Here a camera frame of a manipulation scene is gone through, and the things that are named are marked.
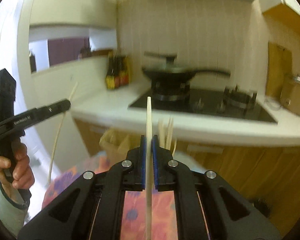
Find wooden chopstick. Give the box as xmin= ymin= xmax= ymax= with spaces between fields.
xmin=165 ymin=118 xmax=173 ymax=150
xmin=47 ymin=81 xmax=80 ymax=184
xmin=158 ymin=120 xmax=166 ymax=148
xmin=146 ymin=96 xmax=153 ymax=239

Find grey sleeved left forearm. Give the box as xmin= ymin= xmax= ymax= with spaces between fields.
xmin=0 ymin=182 xmax=30 ymax=237

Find white kitchen countertop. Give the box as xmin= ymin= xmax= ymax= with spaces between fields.
xmin=70 ymin=82 xmax=300 ymax=147

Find person's left hand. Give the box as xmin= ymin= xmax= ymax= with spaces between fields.
xmin=0 ymin=142 xmax=35 ymax=190

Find floral table cloth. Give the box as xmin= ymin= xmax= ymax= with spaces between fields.
xmin=41 ymin=152 xmax=211 ymax=240

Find beige slotted utensil basket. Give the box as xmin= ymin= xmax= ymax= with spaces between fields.
xmin=99 ymin=128 xmax=141 ymax=166

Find wooden base cabinets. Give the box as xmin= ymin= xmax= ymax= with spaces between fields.
xmin=73 ymin=118 xmax=300 ymax=230

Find black gas stove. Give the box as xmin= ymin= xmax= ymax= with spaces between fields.
xmin=129 ymin=83 xmax=277 ymax=124

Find black wok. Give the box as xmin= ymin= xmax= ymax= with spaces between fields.
xmin=142 ymin=51 xmax=231 ymax=85

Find beige rice cooker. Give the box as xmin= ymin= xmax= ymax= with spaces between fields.
xmin=280 ymin=74 xmax=300 ymax=116

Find wooden cutting board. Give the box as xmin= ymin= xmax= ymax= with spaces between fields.
xmin=266 ymin=42 xmax=293 ymax=101

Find upper wall cabinet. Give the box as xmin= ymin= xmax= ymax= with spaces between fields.
xmin=259 ymin=0 xmax=300 ymax=35

